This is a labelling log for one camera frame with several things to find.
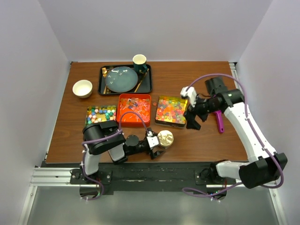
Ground purple plastic scoop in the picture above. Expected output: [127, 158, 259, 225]
[214, 110, 224, 134]

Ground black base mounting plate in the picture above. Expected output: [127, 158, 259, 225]
[69, 161, 261, 196]

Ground gold fork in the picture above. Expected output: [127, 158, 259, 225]
[101, 67, 108, 94]

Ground gold tin of gummies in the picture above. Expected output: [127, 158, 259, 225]
[155, 96, 188, 128]

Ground gold chopsticks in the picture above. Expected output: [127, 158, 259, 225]
[134, 71, 148, 93]

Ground clear plastic jar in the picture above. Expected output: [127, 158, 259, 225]
[159, 142, 173, 149]

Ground white ceramic bowl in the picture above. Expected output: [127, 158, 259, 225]
[72, 80, 93, 98]

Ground blue-grey ceramic plate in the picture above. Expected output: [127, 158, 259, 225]
[105, 66, 138, 93]

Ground black serving tray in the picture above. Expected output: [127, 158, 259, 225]
[98, 64, 153, 95]

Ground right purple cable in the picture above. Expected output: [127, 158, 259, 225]
[182, 74, 285, 197]

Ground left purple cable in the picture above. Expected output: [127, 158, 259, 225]
[81, 111, 150, 201]

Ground gold round jar lid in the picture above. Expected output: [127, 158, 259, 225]
[157, 130, 174, 143]

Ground purple cable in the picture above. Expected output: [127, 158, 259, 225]
[182, 74, 285, 197]
[81, 111, 150, 201]

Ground orange lollipop box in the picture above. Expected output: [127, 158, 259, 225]
[116, 93, 151, 127]

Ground dark green mug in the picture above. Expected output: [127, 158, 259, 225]
[132, 54, 148, 74]

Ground star candy tin box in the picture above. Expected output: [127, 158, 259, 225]
[82, 105, 118, 133]

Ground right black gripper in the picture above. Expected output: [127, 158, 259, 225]
[184, 93, 220, 130]

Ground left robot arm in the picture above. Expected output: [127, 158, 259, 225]
[80, 120, 165, 184]

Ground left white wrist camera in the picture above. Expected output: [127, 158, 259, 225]
[146, 128, 160, 149]

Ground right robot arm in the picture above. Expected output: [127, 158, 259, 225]
[180, 74, 288, 189]

